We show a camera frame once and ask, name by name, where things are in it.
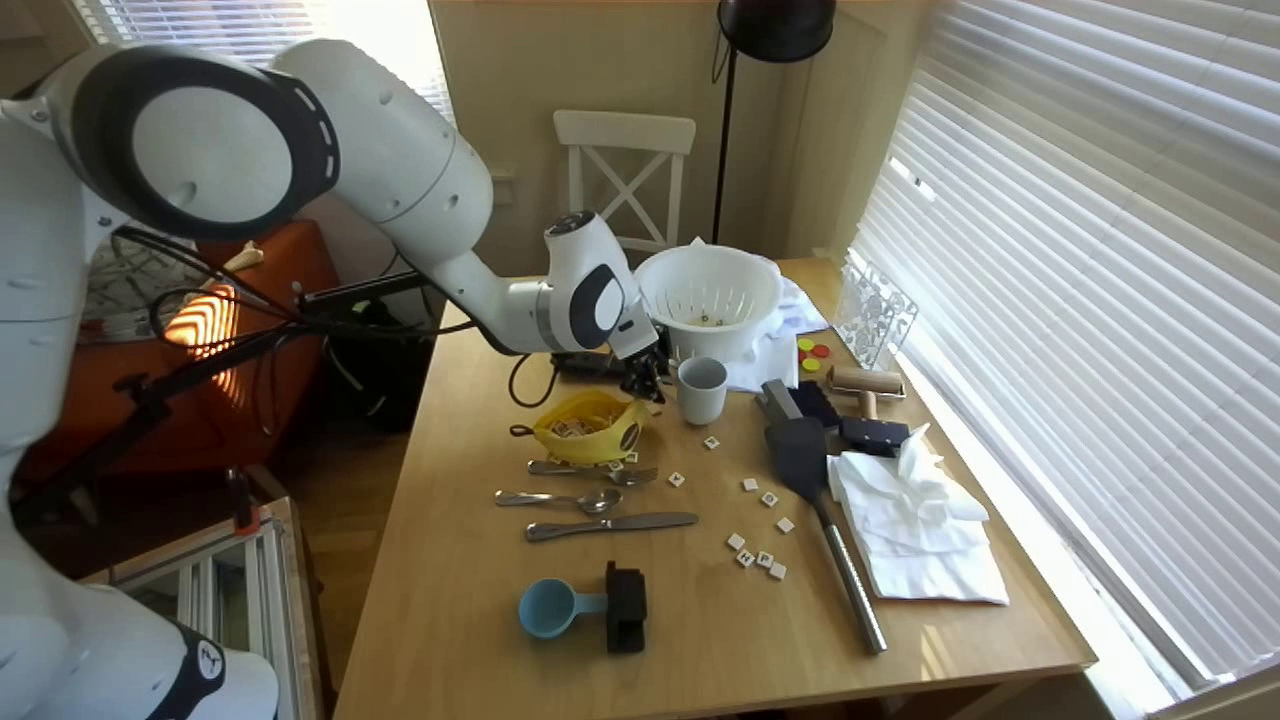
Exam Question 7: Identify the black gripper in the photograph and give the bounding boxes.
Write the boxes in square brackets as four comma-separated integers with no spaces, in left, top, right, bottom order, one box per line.
[606,341,674,408]

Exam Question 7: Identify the white ceramic mug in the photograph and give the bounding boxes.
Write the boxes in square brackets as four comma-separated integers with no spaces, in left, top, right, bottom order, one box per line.
[674,350,738,432]

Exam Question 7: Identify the white plastic colander bowl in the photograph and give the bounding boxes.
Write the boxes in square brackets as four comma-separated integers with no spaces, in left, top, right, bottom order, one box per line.
[632,237,788,369]

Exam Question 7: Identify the yellow pouch of letter tiles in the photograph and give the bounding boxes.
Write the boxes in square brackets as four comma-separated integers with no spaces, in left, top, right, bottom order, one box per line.
[504,384,659,471]

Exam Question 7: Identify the grey metal bar tool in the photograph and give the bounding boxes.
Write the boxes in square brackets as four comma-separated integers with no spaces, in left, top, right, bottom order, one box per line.
[756,376,809,429]

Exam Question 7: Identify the silver spoon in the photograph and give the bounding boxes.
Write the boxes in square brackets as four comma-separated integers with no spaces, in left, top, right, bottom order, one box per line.
[490,482,628,518]

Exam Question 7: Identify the metal fork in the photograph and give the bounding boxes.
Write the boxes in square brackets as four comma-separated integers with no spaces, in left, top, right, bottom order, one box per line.
[520,507,705,549]

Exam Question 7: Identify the white printed paper sheet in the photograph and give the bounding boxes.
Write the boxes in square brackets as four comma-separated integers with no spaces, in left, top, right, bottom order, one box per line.
[724,275,831,392]

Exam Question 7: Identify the red yellow small toy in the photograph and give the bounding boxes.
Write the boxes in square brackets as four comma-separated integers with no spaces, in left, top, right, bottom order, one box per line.
[794,335,840,380]

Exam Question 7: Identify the small black box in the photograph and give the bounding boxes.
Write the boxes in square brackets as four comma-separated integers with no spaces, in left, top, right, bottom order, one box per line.
[601,557,652,659]

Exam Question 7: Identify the black flat kitchen tool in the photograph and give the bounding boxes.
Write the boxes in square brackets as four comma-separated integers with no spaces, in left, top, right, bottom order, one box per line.
[798,380,916,458]

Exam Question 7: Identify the ornate metal rack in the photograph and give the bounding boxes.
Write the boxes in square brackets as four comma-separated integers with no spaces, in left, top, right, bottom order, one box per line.
[835,248,924,372]

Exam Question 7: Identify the white wooden chair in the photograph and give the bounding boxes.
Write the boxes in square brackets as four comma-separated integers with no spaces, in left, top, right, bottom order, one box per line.
[547,105,700,258]

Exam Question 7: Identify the white paper towel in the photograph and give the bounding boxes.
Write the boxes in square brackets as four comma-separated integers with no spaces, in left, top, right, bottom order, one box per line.
[824,420,1016,608]

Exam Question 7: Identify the orange sofa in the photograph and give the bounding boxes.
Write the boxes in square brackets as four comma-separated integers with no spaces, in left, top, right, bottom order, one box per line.
[0,216,342,493]

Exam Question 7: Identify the black floor lamp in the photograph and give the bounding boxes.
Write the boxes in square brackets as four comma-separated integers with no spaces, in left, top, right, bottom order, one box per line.
[707,0,846,248]

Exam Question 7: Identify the wide white window blinds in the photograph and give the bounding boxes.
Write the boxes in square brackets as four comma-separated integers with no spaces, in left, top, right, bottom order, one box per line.
[846,0,1280,696]

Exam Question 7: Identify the white wooden crate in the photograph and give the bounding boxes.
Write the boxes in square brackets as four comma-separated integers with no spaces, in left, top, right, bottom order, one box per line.
[77,486,327,720]

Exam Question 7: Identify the patterned beige pillow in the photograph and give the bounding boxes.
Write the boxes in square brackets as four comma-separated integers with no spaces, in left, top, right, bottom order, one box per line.
[84,237,216,350]

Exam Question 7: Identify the narrow white window blinds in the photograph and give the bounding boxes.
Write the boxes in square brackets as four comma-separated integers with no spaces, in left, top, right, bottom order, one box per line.
[63,0,456,131]

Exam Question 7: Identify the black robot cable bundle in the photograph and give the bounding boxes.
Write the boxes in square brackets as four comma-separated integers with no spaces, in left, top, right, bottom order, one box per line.
[113,219,562,416]

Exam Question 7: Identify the wooden handled tool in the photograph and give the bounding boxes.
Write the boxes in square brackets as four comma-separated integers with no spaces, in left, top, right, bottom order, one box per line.
[821,362,911,408]

